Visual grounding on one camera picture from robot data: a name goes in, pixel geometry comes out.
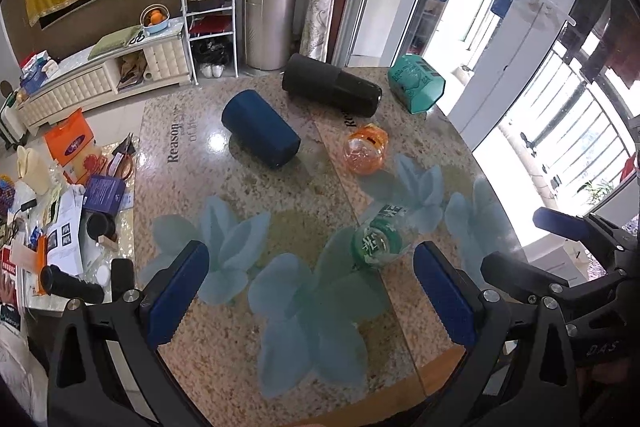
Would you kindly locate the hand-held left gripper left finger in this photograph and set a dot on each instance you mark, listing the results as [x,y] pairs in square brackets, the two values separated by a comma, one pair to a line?
[177,294]

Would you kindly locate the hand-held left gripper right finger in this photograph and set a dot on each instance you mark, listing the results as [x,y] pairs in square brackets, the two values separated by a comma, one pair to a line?
[445,302]

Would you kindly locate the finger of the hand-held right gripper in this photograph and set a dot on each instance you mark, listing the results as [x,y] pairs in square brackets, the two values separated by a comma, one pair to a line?
[520,274]
[560,222]

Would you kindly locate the green plastic bottle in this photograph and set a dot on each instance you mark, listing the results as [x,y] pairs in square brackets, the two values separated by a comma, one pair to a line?
[380,239]

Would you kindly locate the dark blue cup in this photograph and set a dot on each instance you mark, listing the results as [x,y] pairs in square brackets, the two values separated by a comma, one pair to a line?
[260,129]

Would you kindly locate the black cup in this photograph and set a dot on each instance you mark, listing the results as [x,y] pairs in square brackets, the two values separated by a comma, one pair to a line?
[330,84]

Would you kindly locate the potted plant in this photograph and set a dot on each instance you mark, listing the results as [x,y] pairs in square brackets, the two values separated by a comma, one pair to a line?
[596,193]

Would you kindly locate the black block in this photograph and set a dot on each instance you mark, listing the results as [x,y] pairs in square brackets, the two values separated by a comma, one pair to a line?
[123,279]

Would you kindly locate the window railing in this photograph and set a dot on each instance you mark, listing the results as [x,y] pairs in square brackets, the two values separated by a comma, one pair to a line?
[575,122]

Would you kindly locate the black mug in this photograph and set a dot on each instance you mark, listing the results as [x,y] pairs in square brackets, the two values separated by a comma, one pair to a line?
[99,226]

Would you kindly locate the black flashlight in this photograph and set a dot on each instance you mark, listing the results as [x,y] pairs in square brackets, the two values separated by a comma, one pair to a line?
[70,285]

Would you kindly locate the dark blue box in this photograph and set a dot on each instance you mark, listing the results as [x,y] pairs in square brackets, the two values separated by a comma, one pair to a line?
[104,194]

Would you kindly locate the printed paper sheets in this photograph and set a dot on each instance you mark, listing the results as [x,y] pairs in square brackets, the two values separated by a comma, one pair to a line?
[67,227]

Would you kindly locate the orange plastic bottle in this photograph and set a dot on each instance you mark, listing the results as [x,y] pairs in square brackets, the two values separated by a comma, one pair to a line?
[365,152]

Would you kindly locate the orange packet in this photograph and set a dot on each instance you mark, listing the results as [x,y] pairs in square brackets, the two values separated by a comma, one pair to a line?
[70,142]

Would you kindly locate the beige cloth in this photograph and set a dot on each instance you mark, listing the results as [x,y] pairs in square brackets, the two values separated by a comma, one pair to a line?
[32,169]

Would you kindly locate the teal hexagonal box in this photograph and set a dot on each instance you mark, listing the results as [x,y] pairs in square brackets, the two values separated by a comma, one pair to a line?
[415,82]

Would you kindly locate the white shoes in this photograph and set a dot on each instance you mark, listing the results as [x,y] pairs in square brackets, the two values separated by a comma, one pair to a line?
[212,70]

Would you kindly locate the white tufted cabinet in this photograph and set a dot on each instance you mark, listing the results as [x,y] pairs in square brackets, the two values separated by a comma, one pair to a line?
[80,84]

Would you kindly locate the black shoes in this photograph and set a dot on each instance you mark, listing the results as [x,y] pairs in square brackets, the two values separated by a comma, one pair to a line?
[210,52]

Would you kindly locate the black scissors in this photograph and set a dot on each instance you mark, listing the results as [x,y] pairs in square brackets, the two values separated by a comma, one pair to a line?
[138,38]

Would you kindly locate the blue tissue box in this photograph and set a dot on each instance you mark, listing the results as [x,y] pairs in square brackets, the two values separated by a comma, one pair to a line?
[37,74]

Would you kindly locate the green cushion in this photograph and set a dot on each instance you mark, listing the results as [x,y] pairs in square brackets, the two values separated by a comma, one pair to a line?
[115,41]

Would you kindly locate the fruit bowl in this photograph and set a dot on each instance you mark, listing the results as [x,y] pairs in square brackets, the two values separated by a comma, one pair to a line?
[156,27]

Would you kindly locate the red cloth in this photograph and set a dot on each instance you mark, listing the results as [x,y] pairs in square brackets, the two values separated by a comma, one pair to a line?
[212,25]

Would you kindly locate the white metal rack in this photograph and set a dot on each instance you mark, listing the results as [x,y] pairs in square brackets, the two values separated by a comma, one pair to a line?
[209,11]

